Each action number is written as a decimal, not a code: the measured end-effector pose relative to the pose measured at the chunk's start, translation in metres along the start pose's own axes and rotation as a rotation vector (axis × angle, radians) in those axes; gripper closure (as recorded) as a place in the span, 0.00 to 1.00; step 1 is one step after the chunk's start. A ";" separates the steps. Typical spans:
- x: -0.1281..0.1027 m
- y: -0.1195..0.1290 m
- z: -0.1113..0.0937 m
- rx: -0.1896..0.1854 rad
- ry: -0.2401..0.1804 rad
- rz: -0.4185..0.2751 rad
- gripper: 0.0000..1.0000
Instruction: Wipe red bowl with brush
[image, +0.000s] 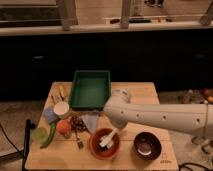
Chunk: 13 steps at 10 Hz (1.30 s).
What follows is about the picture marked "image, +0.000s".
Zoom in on green plastic tray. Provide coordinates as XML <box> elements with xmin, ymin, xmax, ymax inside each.
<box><xmin>69</xmin><ymin>70</ymin><xmax>111</xmax><ymax>111</ymax></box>

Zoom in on purple grapes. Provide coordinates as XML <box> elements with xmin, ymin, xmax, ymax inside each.
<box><xmin>70</xmin><ymin>116</ymin><xmax>86</xmax><ymax>132</ymax></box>

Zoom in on yellow banana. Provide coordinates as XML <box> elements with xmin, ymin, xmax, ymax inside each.
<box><xmin>59</xmin><ymin>84</ymin><xmax>67</xmax><ymax>100</ymax></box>

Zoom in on white brush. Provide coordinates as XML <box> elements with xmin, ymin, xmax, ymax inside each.
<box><xmin>99</xmin><ymin>128</ymin><xmax>118</xmax><ymax>148</ymax></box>

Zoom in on white cup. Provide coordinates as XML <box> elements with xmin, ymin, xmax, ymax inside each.
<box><xmin>53</xmin><ymin>101</ymin><xmax>69</xmax><ymax>118</ymax></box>

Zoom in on dark brown bowl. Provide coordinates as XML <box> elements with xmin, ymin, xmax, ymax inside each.
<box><xmin>133</xmin><ymin>132</ymin><xmax>162</xmax><ymax>160</ymax></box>

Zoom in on orange fruit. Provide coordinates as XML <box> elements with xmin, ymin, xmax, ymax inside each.
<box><xmin>56</xmin><ymin>120</ymin><xmax>71</xmax><ymax>135</ymax></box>

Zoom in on red bowl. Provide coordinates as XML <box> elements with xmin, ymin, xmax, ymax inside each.
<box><xmin>89</xmin><ymin>128</ymin><xmax>120</xmax><ymax>160</ymax></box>

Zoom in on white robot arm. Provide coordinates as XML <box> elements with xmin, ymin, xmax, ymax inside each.
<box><xmin>103</xmin><ymin>89</ymin><xmax>213</xmax><ymax>140</ymax></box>

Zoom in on black chair frame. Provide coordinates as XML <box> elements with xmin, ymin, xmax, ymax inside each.
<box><xmin>22</xmin><ymin>119</ymin><xmax>35</xmax><ymax>171</ymax></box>

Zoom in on green pepper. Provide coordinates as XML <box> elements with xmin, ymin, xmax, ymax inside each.
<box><xmin>40</xmin><ymin>123</ymin><xmax>56</xmax><ymax>149</ymax></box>

